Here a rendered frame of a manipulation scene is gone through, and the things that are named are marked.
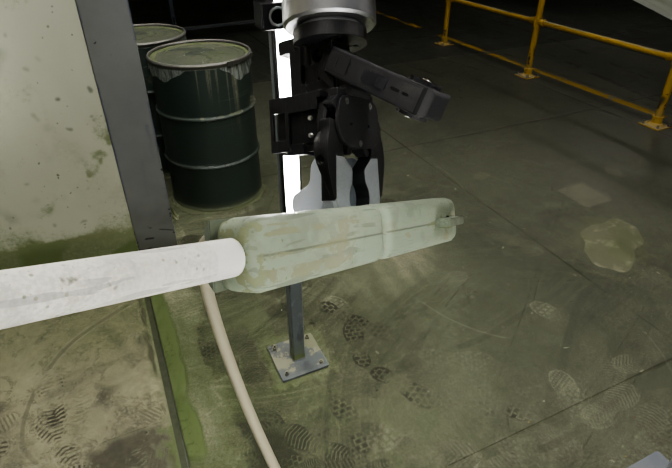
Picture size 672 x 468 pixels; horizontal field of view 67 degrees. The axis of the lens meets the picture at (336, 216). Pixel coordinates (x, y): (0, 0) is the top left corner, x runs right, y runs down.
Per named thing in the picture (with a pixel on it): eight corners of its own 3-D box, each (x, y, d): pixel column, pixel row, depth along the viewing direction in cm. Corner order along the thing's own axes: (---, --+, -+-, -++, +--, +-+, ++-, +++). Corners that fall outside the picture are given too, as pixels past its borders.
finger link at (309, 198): (302, 254, 50) (305, 162, 51) (352, 256, 47) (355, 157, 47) (280, 254, 48) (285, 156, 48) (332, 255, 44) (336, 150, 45)
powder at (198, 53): (134, 54, 289) (133, 51, 288) (219, 39, 318) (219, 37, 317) (175, 76, 253) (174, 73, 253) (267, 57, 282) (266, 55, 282)
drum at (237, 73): (158, 186, 335) (128, 49, 287) (235, 162, 366) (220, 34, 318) (198, 224, 296) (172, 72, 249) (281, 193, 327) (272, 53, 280)
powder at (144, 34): (182, 25, 351) (181, 23, 350) (185, 44, 307) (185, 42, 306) (98, 30, 338) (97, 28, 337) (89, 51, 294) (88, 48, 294)
